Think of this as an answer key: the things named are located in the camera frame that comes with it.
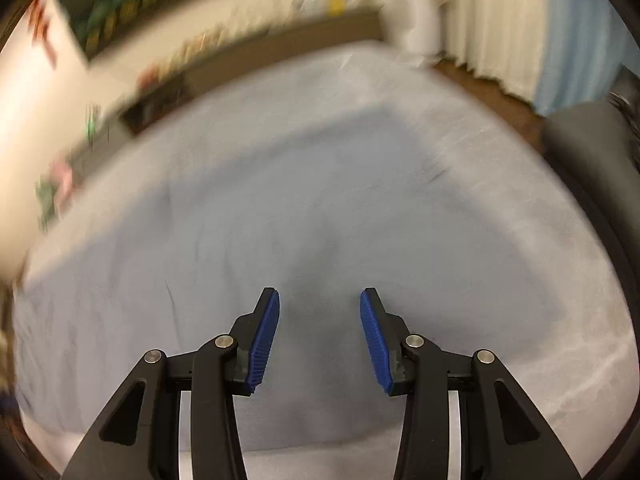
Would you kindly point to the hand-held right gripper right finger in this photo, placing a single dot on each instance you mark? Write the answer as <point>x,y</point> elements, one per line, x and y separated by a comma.
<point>373,336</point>

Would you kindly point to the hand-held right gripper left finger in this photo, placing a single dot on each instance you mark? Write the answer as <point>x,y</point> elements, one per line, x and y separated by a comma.
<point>264,336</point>

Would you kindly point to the light blue cloth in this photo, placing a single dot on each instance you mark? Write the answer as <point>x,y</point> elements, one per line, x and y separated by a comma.
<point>280,220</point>

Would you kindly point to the grey bed sheet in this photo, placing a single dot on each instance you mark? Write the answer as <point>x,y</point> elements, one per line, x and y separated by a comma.
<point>525,240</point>

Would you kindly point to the dark wooden headboard shelf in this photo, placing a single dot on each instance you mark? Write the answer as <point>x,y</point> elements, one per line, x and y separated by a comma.
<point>240,55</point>

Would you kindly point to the dark grey chair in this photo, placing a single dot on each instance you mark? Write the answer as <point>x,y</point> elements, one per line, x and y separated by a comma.
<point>590,145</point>

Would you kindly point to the white curtain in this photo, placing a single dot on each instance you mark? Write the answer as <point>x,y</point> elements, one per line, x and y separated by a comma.
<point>487,20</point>

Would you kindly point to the light blue curtain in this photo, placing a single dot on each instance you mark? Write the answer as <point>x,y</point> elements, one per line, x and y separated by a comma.
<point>575,45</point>

